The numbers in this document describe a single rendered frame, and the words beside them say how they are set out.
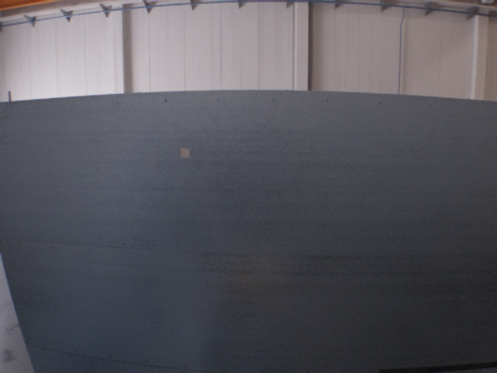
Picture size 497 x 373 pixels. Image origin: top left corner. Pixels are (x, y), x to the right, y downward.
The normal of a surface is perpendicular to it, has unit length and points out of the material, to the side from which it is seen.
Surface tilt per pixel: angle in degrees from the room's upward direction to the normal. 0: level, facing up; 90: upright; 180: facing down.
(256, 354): 90
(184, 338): 90
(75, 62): 90
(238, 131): 90
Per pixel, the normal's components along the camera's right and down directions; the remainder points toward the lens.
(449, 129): -0.07, 0.25
